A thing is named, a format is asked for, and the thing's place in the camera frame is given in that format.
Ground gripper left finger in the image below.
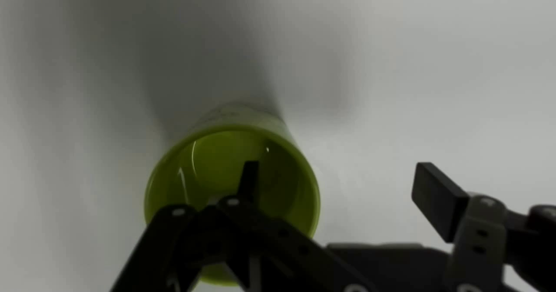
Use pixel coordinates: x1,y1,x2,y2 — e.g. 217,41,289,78
109,161,377,292

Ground green mug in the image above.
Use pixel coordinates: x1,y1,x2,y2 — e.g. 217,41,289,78
144,102,321,287

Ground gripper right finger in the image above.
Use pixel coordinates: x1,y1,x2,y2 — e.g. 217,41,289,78
411,162,556,292

